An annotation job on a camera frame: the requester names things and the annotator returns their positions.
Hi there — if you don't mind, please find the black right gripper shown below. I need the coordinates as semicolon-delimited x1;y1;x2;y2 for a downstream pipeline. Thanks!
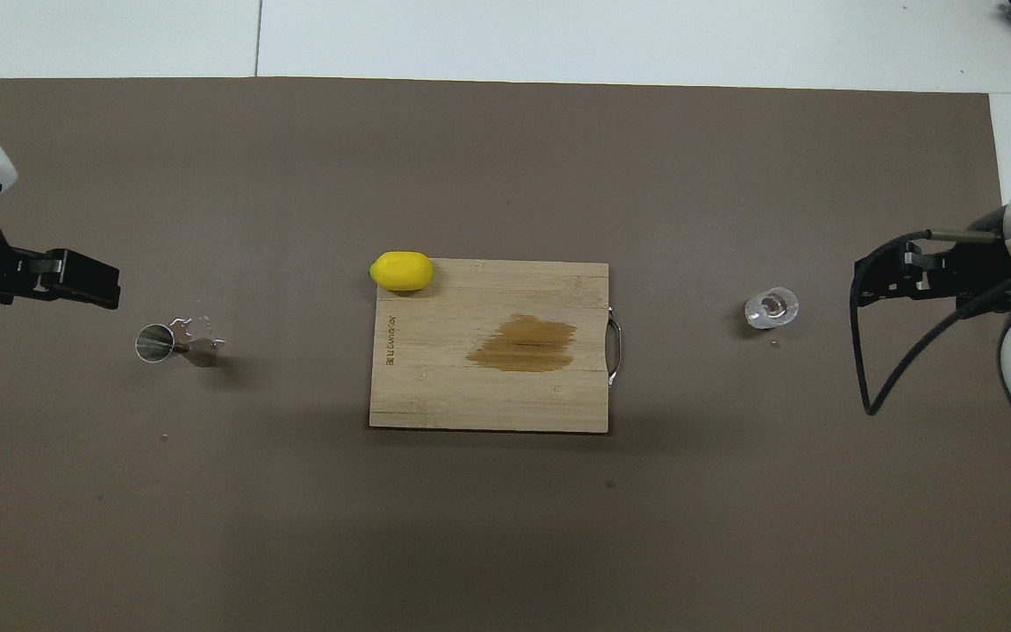
854;206;1011;307

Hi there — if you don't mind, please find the metal double jigger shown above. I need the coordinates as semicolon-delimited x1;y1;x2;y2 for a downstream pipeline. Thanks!
135;323;221;368

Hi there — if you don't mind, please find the clear glass cup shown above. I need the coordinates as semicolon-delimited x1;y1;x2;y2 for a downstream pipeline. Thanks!
744;285;800;331

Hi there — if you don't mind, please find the yellow lemon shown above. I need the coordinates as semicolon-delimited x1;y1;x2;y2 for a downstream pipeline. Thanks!
369;251;434;292

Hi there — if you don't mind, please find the wooden cutting board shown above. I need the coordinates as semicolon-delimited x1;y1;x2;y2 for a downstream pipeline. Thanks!
369;258;623;435

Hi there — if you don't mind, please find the brown table mat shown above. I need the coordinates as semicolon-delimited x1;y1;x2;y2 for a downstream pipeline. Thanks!
0;77;1011;632

